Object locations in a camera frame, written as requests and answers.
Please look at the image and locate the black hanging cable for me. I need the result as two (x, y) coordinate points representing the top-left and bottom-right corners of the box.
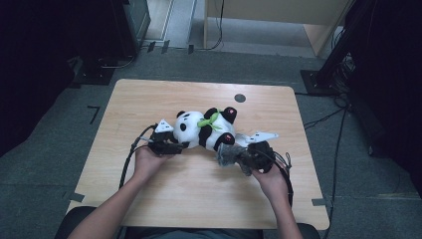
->
(195, 0), (225, 52)

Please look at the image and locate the panda plush toy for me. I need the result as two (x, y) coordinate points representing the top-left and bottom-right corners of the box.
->
(172, 106), (253, 152)

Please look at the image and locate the black floor base plate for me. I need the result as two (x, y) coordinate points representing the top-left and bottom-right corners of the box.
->
(71, 57), (116, 87)

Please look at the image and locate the black cabinet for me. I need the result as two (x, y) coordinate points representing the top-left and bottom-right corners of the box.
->
(110, 0), (152, 60)

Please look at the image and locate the black metal stand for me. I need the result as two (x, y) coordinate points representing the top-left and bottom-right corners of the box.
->
(300, 0), (364, 98)

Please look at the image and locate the right hand-held gripper black cable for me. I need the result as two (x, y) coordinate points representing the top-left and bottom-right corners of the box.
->
(265, 149), (295, 209)

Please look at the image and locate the left hand-held gripper black cable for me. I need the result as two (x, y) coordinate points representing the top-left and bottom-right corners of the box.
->
(118, 123), (157, 190)

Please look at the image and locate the hand-held gripper black cable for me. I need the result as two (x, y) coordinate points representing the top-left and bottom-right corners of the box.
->
(118, 123), (157, 190)
(265, 149), (295, 209)

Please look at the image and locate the person's right hand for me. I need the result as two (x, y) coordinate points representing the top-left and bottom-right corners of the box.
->
(251, 161), (291, 201)

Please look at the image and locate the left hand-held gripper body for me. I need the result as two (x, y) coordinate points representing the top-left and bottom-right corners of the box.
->
(148, 119), (183, 157)

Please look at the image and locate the person's left hand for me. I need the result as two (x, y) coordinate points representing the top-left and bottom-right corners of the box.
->
(133, 145), (174, 184)

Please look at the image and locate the light wooden desk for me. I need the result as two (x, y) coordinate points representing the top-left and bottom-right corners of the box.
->
(202, 0), (353, 58)

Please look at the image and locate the long black floor cable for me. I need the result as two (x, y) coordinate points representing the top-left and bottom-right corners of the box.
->
(321, 109), (348, 239)

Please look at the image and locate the person's grey-blue clothing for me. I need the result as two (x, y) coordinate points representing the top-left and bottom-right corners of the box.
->
(125, 227), (265, 239)

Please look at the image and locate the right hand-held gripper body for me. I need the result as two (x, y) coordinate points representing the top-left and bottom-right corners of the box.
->
(237, 130), (280, 174)

